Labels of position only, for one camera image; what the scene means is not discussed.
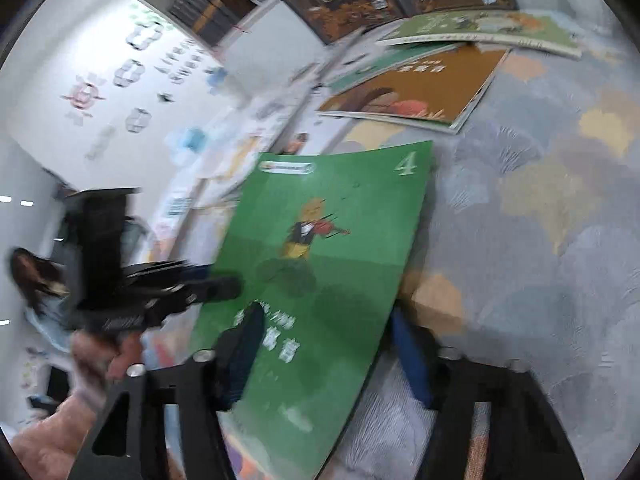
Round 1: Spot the white bookshelf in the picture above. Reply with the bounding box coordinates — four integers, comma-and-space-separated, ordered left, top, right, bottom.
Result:
92, 0, 333, 68

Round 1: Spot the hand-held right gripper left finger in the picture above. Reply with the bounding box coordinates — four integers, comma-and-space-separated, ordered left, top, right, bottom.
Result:
67, 301, 268, 480

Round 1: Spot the blue tissue box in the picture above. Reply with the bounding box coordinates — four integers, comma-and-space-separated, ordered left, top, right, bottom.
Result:
167, 125, 211, 153

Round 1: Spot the teal green book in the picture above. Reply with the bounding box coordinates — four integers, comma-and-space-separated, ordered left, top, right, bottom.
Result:
327, 42, 466, 93

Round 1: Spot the person's left hand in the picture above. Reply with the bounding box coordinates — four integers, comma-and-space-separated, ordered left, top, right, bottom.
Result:
70, 330, 146, 396

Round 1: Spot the red sun wall sticker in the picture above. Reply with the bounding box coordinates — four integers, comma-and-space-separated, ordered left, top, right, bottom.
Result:
60, 74, 108, 126

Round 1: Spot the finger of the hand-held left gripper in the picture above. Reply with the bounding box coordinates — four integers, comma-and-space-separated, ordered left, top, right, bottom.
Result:
145, 276, 244, 328
125, 259, 211, 283

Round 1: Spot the light green picture book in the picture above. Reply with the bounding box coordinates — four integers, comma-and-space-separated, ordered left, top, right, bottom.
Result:
376, 7, 583, 59

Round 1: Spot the black lettering wall sticker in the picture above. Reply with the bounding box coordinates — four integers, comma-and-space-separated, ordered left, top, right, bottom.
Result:
157, 42, 206, 83

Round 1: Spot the white bottle with blue lid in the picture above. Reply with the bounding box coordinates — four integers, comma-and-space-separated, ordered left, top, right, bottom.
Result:
205, 66, 231, 95

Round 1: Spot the green book with violin figure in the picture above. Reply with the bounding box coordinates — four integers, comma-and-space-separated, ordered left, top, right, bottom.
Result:
189, 141, 435, 478

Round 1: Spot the person's left forearm pink sleeve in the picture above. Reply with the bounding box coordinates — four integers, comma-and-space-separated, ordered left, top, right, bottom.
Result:
7, 385, 108, 480

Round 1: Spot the brown orange book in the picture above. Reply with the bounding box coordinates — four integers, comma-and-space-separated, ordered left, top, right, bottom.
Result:
316, 45, 511, 135

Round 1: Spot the black cloud wall sticker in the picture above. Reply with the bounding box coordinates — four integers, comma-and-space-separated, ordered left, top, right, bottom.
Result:
114, 59, 148, 88
125, 20, 163, 52
125, 107, 152, 135

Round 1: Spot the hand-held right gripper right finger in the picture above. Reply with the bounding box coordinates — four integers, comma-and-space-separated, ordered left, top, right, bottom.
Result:
390, 305, 586, 480

